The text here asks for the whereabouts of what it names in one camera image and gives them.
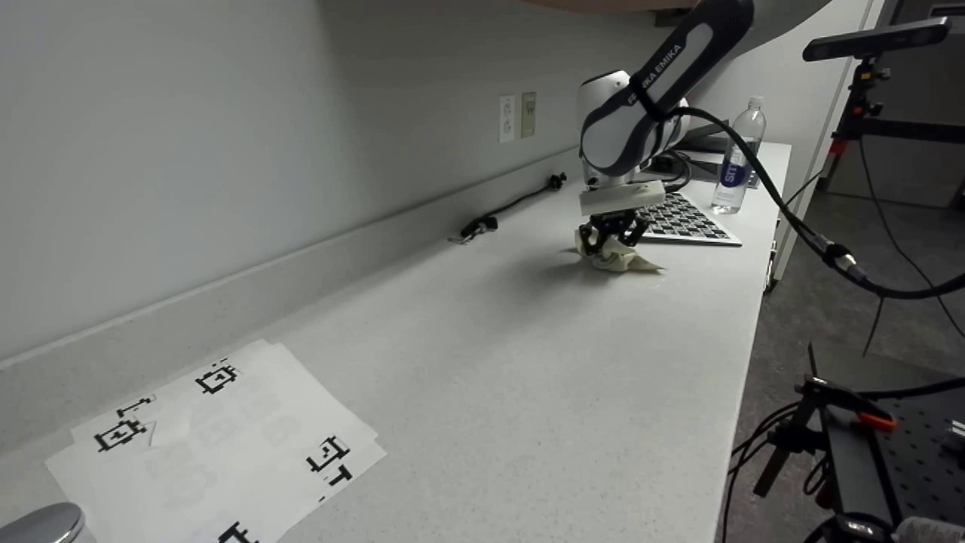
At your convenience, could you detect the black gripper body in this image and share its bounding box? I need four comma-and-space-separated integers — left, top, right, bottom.
577, 179, 667, 253

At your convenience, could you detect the white wall outlet plate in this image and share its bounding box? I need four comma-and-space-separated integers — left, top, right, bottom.
499, 94, 518, 145

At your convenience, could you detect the clear plastic water bottle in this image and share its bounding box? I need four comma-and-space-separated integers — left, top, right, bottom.
711, 97, 767, 214

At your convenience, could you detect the checkerboard calibration board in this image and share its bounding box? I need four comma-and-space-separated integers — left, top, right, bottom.
640, 192, 738, 248

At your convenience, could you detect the cream cloth towel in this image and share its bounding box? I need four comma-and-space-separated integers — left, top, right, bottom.
585, 248, 660, 275

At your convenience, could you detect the beige wall switch plate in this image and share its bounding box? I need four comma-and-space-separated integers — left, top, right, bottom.
518, 91, 536, 139

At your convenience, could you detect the black camera on stand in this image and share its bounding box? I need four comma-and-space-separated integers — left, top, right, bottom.
804, 16, 950, 59

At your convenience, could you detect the white paper sheet with markers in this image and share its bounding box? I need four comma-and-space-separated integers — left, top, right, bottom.
46, 341, 385, 543

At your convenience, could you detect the black tripod with cables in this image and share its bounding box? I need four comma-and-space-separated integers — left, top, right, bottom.
718, 354, 965, 543

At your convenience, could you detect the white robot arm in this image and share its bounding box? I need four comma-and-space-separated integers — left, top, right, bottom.
577, 0, 830, 256

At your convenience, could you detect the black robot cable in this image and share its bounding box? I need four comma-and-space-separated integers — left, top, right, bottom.
660, 101, 965, 302

